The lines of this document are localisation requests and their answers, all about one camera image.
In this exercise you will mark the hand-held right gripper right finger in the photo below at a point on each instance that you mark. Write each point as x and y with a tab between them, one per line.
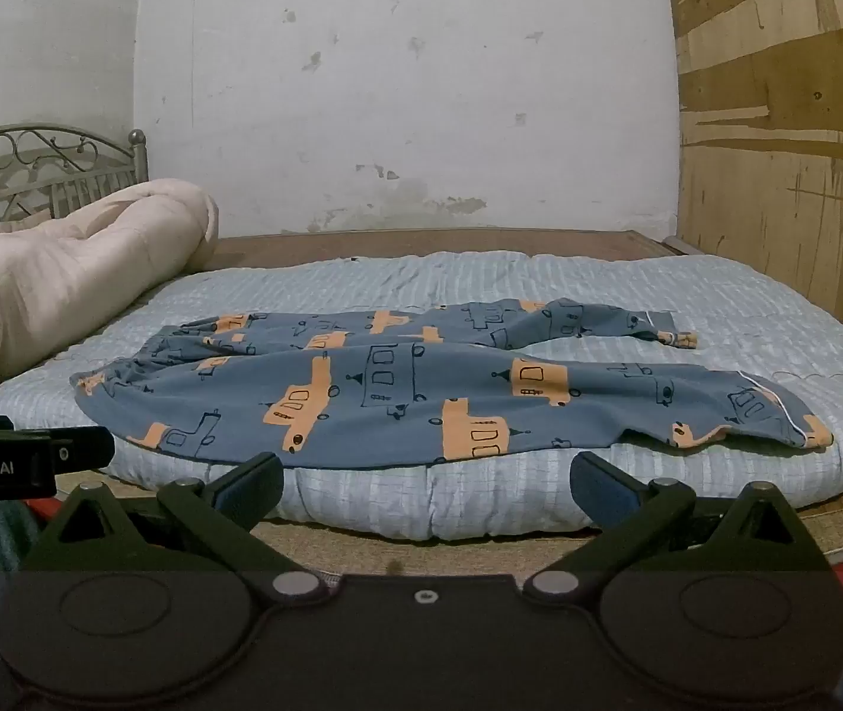
601	487

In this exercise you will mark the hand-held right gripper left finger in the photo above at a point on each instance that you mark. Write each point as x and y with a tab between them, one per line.
252	487

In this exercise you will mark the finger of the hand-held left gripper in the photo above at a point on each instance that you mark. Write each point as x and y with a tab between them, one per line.
84	448

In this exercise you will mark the blue pants with orange print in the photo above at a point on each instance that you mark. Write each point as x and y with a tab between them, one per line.
392	385

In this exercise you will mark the light blue quilted mattress pad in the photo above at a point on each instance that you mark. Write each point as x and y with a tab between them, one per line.
481	489

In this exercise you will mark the woven straw mat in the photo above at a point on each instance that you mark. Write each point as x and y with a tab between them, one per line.
362	548

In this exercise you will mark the cream rolled comforter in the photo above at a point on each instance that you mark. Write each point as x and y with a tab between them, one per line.
43	289

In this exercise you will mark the grey metal headboard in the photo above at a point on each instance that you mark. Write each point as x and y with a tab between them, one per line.
14	170

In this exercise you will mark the wooden bed board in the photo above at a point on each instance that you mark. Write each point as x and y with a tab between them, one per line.
429	244

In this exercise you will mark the plywood panel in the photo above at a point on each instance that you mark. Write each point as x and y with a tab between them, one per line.
784	126

